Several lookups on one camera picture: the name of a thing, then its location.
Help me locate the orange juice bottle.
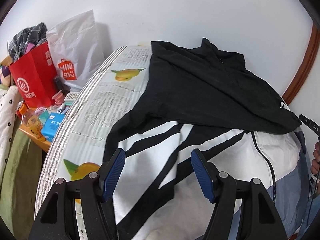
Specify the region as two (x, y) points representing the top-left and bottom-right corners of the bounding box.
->
(19, 104), (46, 141)

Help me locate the white Miniso plastic bag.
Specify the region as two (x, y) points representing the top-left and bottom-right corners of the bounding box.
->
(46, 10), (105, 92)

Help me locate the fruit print tablecloth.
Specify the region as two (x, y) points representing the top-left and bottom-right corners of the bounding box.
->
(34, 45), (153, 240)

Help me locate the blue tissue box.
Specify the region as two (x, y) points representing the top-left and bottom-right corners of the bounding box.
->
(41, 113), (65, 142)

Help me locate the grey plaid cloth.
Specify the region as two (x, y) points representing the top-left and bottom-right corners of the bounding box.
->
(8, 22), (47, 62)

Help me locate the white flower print quilt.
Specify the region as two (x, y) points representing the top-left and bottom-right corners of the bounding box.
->
(0, 86), (21, 182)

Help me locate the green bed sheet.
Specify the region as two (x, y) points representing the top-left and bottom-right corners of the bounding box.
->
(0, 83), (43, 240)

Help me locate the black white blue jacket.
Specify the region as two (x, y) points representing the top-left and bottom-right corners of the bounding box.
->
(104, 39), (310, 239)

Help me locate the red paper shopping bag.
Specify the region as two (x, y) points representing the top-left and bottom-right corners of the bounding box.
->
(9, 42), (58, 108)

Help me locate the pink small container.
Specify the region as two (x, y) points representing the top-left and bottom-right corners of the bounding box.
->
(52, 90), (65, 106)

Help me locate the wooden bedside table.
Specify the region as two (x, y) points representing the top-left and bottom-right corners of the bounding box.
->
(19, 123), (51, 153)

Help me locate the person's right hand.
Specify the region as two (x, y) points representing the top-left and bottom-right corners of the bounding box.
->
(310, 142), (320, 175)

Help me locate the white remote control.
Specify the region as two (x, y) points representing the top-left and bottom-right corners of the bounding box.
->
(63, 92), (80, 106)

